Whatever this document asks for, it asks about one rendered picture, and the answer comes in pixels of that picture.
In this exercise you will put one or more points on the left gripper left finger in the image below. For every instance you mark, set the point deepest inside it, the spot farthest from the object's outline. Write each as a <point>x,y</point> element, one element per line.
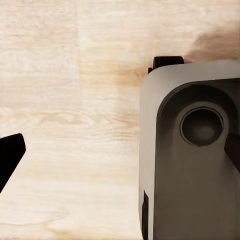
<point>12,149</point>

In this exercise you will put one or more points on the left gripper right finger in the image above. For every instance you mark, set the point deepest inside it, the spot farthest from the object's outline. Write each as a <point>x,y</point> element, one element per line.
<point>232,149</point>

